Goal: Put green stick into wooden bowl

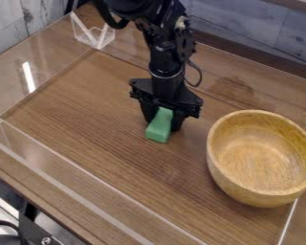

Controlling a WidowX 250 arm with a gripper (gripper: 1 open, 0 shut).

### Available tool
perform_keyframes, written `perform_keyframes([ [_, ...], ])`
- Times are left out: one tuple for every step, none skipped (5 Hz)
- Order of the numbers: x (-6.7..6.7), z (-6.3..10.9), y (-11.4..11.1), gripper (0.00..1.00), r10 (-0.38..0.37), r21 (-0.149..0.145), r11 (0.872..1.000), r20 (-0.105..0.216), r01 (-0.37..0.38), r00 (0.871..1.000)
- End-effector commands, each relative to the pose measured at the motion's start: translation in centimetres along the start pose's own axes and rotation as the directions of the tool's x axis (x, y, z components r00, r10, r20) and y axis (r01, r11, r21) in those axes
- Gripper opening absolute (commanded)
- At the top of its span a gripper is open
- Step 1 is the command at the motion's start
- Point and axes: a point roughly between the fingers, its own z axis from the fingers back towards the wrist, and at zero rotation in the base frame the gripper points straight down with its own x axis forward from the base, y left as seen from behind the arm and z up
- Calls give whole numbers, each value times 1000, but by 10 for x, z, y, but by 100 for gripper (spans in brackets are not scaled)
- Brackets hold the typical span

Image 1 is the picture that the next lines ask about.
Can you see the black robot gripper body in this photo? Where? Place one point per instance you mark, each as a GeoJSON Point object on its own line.
{"type": "Point", "coordinates": [169, 92]}

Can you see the clear acrylic corner bracket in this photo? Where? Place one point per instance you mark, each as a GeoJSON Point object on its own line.
{"type": "Point", "coordinates": [94, 37]}

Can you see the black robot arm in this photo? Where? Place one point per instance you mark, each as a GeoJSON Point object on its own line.
{"type": "Point", "coordinates": [163, 23]}

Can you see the green rectangular block stick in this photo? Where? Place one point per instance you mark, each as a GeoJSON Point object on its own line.
{"type": "Point", "coordinates": [158, 129]}

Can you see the clear acrylic tray wall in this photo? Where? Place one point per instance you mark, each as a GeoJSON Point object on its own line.
{"type": "Point", "coordinates": [129, 189]}

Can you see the round wooden bowl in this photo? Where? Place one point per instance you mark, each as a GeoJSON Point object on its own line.
{"type": "Point", "coordinates": [255, 157]}

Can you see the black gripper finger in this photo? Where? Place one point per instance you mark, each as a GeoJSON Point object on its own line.
{"type": "Point", "coordinates": [149, 108]}
{"type": "Point", "coordinates": [177, 120]}

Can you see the black metal table frame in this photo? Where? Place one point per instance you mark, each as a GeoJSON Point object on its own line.
{"type": "Point", "coordinates": [33, 234]}

